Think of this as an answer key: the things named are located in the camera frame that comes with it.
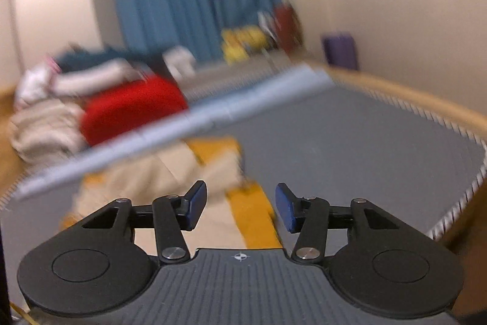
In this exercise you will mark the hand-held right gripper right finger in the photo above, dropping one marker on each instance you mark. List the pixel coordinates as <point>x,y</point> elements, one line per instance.
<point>285,209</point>

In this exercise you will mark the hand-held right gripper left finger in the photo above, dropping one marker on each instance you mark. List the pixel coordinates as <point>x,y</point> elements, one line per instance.
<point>196,206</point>

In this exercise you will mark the beige and yellow hooded jacket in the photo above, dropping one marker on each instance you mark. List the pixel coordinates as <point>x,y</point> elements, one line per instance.
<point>163,172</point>

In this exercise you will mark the grey mattress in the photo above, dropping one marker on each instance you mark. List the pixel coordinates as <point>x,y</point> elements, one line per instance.
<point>361,142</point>

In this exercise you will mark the light blue folded sheet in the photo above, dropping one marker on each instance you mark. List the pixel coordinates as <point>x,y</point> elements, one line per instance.
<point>247,96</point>

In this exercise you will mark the red fleece blanket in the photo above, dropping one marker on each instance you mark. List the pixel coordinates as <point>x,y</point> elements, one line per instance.
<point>129,108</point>

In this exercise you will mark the grey window seat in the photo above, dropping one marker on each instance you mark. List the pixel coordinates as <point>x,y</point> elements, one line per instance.
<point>243,72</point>

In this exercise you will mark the yellow plush toy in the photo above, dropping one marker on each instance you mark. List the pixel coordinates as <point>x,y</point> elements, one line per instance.
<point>254,36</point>
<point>233,47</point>

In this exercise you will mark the white folded pillow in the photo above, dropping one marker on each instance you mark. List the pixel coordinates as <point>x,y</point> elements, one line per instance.
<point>95,75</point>

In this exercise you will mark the purple box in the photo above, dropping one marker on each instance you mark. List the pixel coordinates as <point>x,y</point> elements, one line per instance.
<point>340,52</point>

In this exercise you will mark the grey floor mat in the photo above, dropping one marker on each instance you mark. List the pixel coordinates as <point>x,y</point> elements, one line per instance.
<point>399,89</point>

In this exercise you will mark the white folded quilt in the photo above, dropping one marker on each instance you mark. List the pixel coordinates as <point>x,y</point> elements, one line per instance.
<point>42,127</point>

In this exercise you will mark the dark red cushion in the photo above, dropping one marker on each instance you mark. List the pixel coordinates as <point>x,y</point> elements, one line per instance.
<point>289,28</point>

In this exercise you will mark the pink and white cloth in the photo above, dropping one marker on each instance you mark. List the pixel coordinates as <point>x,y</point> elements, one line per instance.
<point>32,85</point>

